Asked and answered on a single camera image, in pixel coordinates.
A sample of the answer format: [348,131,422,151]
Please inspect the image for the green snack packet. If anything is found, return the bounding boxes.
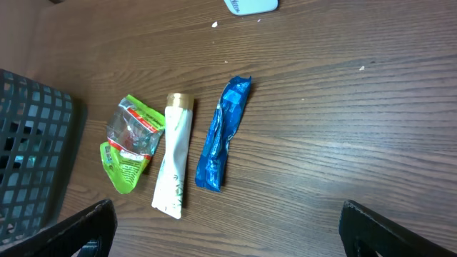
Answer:
[100,95,165,194]

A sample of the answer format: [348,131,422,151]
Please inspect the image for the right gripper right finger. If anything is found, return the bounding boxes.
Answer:
[338,200,456,257]

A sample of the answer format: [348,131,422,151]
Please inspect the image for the white tube gold cap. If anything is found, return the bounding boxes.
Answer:
[151,93,194,219]

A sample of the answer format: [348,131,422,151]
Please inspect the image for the grey plastic basket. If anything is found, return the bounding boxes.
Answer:
[1,70,74,245]

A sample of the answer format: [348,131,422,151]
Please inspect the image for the blue snack packet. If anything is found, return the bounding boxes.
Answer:
[195,76,251,192]

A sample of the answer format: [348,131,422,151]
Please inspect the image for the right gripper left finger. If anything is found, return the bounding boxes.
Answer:
[1,199,117,257]

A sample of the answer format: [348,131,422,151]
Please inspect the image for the white barcode scanner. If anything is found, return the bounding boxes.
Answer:
[224,0,279,16]

